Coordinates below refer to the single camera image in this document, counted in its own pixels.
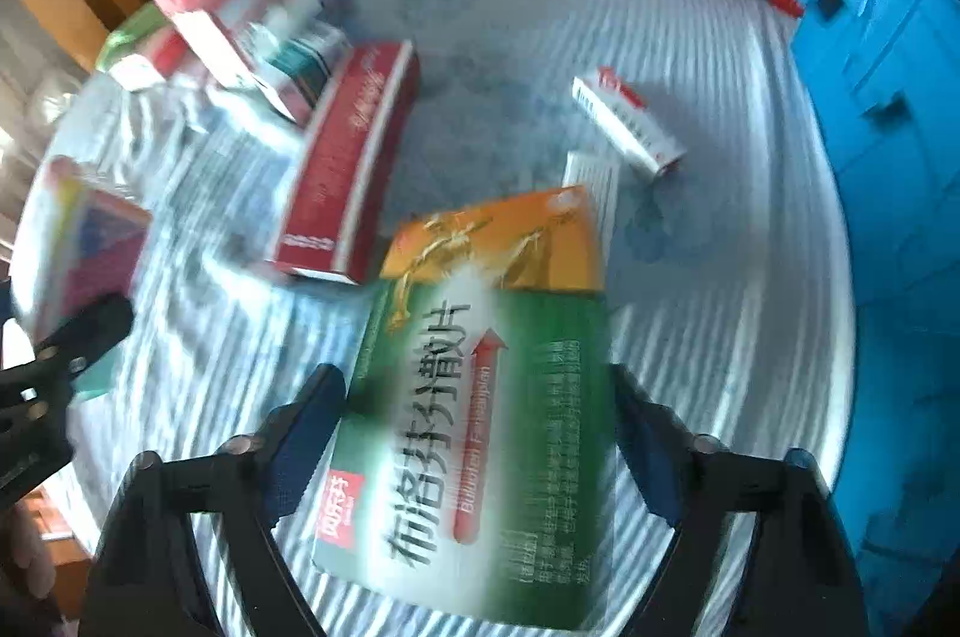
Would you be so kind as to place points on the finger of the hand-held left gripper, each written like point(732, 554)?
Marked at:
point(94, 329)

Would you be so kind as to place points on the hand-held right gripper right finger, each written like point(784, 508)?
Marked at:
point(652, 472)

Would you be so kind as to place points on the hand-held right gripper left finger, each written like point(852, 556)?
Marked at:
point(300, 449)

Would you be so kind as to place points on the pink purple box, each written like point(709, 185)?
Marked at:
point(90, 247)

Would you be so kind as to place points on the green orange medicine box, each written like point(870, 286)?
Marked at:
point(480, 419)

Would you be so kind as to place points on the blue felt storage bin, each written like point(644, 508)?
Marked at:
point(885, 157)

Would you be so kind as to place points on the person's left hand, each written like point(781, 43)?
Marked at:
point(19, 554)

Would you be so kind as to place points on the sheer curtain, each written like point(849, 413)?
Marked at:
point(30, 104)

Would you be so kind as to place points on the green cloth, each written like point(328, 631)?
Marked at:
point(127, 36)

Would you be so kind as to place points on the long red box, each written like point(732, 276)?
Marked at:
point(349, 157)

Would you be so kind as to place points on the white paper leaflet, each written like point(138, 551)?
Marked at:
point(592, 179)

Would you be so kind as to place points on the teal white box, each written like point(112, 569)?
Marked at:
point(304, 74)

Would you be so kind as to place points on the small white red box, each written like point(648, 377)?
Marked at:
point(630, 119)

